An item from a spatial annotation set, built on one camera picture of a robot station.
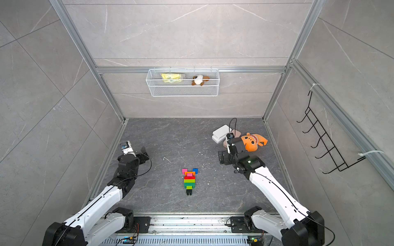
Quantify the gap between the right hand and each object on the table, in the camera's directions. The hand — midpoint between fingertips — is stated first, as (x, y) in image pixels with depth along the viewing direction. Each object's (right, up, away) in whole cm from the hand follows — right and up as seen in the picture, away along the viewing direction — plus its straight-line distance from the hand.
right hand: (229, 152), depth 81 cm
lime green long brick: (-22, -17, +5) cm, 28 cm away
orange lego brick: (-20, -13, +8) cm, 25 cm away
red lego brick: (-22, -16, +7) cm, 28 cm away
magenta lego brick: (-26, -12, +8) cm, 29 cm away
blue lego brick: (-18, -13, +11) cm, 25 cm away
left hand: (-51, +2, +2) cm, 51 cm away
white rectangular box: (-1, +10, +25) cm, 27 cm away
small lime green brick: (-22, -20, +3) cm, 30 cm away
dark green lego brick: (-22, -19, +4) cm, 29 cm away
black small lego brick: (-22, -22, +1) cm, 31 cm away
